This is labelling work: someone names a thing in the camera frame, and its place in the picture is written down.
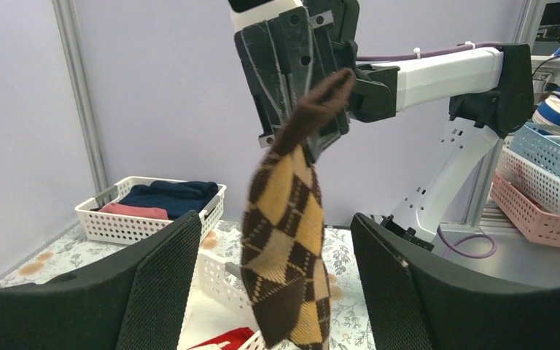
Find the navy garment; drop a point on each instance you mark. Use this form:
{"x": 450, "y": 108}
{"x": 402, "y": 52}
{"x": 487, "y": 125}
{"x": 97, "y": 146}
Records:
{"x": 176, "y": 198}

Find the white perforated sock basket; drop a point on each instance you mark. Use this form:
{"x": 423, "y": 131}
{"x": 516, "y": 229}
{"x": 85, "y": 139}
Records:
{"x": 215, "y": 307}

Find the brown argyle sock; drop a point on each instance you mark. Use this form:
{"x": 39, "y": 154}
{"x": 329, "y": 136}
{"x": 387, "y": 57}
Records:
{"x": 282, "y": 268}

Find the blue perforated basket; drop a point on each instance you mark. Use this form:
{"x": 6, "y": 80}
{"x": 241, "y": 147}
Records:
{"x": 540, "y": 145}

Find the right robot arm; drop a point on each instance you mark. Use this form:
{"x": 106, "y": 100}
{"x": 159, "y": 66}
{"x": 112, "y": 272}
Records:
{"x": 489, "y": 87}

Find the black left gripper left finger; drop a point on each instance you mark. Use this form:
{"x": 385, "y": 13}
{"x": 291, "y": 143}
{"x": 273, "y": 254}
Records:
{"x": 132, "y": 299}

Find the pink garment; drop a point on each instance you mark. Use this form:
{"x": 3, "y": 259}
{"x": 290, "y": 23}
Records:
{"x": 135, "y": 211}

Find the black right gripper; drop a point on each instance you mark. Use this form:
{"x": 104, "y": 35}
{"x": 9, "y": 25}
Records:
{"x": 287, "y": 47}

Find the red snowflake sock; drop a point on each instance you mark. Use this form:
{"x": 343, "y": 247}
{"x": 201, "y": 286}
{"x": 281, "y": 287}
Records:
{"x": 230, "y": 340}

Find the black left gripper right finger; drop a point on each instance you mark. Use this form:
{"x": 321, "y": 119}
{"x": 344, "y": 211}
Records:
{"x": 418, "y": 300}

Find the white basket with clothes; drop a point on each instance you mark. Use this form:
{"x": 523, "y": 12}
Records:
{"x": 120, "y": 229}

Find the pink perforated basket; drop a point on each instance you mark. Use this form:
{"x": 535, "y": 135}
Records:
{"x": 535, "y": 224}

